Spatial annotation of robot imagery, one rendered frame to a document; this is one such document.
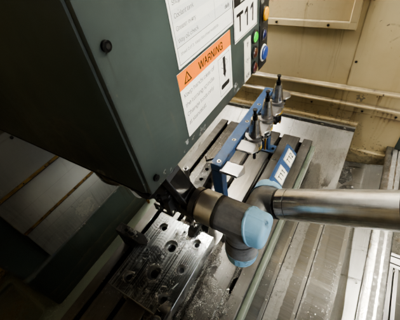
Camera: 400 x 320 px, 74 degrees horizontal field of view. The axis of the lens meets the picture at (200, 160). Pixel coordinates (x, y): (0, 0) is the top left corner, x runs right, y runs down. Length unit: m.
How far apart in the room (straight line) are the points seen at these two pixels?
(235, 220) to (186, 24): 0.35
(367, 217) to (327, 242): 0.72
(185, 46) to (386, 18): 1.05
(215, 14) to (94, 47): 0.22
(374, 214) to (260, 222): 0.20
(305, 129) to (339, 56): 0.41
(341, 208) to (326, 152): 0.96
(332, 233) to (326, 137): 0.52
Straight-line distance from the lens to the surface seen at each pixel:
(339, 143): 1.56
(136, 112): 0.32
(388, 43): 1.37
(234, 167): 0.83
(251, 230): 0.52
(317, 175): 1.49
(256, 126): 0.89
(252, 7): 0.56
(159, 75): 0.34
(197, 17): 0.40
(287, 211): 0.64
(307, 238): 1.26
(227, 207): 0.54
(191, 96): 0.40
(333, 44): 1.39
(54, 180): 1.09
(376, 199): 0.58
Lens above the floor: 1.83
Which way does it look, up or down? 45 degrees down
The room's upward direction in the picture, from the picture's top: 11 degrees counter-clockwise
